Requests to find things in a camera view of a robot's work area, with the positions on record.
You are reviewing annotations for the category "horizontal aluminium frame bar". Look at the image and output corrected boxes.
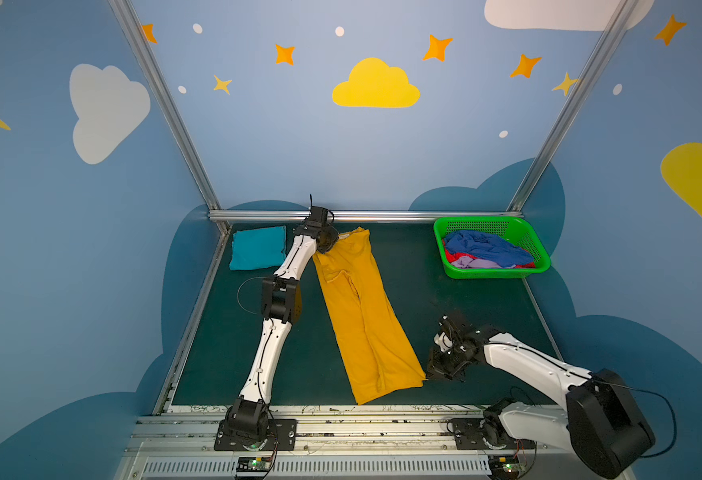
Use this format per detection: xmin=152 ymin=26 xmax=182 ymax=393
xmin=208 ymin=209 xmax=523 ymax=224

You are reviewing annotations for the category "lavender t-shirt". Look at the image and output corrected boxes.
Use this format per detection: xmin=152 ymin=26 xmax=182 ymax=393
xmin=450 ymin=255 xmax=501 ymax=269

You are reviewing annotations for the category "aluminium mounting rail base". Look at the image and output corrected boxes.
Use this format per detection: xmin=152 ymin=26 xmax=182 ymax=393
xmin=115 ymin=405 xmax=595 ymax=479

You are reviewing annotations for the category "green plastic laundry basket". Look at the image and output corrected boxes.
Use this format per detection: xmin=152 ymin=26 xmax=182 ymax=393
xmin=433 ymin=216 xmax=550 ymax=280

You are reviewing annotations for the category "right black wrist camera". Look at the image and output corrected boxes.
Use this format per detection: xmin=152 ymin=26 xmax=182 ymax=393
xmin=434 ymin=310 xmax=477 ymax=353

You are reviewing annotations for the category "folded teal t-shirt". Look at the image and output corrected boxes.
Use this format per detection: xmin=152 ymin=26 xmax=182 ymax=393
xmin=229 ymin=226 xmax=286 ymax=271

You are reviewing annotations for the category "right green circuit board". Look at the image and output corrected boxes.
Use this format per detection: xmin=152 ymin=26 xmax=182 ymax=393
xmin=488 ymin=456 xmax=523 ymax=480

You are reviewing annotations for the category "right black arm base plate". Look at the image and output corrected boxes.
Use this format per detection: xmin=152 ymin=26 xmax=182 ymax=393
xmin=446 ymin=417 xmax=536 ymax=450

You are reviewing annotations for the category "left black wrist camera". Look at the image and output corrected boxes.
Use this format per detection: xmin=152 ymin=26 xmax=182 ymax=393
xmin=306 ymin=206 xmax=334 ymax=230

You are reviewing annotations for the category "blue t-shirt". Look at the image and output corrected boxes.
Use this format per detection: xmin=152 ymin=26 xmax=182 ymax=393
xmin=442 ymin=230 xmax=534 ymax=259

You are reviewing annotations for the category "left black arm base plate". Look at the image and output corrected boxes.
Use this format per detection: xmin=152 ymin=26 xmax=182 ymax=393
xmin=213 ymin=418 xmax=298 ymax=452

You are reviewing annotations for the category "left aluminium frame post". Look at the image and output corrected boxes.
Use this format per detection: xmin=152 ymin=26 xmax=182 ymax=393
xmin=108 ymin=0 xmax=220 ymax=214

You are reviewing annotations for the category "table rail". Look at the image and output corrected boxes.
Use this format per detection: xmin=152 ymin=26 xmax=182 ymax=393
xmin=522 ymin=279 xmax=563 ymax=360
xmin=151 ymin=232 xmax=229 ymax=416

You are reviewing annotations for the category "right side table rail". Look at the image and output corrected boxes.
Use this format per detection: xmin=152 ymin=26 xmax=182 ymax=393
xmin=522 ymin=279 xmax=563 ymax=360

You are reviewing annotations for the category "left side table rail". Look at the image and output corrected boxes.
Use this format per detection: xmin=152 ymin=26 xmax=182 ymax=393
xmin=151 ymin=232 xmax=229 ymax=416

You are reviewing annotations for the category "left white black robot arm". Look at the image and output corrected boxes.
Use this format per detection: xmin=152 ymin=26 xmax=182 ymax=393
xmin=220 ymin=205 xmax=339 ymax=451

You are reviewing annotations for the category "green circuit board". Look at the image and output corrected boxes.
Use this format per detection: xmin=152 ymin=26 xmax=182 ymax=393
xmin=488 ymin=456 xmax=523 ymax=480
xmin=234 ymin=456 xmax=273 ymax=480

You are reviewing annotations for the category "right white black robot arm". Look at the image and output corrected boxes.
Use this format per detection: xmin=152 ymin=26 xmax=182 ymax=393
xmin=427 ymin=315 xmax=679 ymax=479

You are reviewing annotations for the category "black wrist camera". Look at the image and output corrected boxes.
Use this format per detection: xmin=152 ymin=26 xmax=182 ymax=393
xmin=306 ymin=206 xmax=334 ymax=230
xmin=434 ymin=310 xmax=477 ymax=353

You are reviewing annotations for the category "left green circuit board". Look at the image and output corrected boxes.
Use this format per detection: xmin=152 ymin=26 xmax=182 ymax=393
xmin=234 ymin=456 xmax=273 ymax=480

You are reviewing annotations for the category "aluminium frame post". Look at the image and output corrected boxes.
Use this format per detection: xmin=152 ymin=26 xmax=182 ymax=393
xmin=108 ymin=0 xmax=220 ymax=214
xmin=506 ymin=0 xmax=639 ymax=215

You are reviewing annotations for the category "right aluminium frame post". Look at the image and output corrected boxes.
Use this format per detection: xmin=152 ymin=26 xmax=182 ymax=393
xmin=506 ymin=0 xmax=639 ymax=215

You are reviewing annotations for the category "red t-shirt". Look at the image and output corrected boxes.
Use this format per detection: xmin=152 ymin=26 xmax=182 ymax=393
xmin=445 ymin=248 xmax=535 ymax=269

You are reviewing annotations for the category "yellow printed t-shirt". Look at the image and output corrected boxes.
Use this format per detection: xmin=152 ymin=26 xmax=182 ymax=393
xmin=313 ymin=228 xmax=425 ymax=405

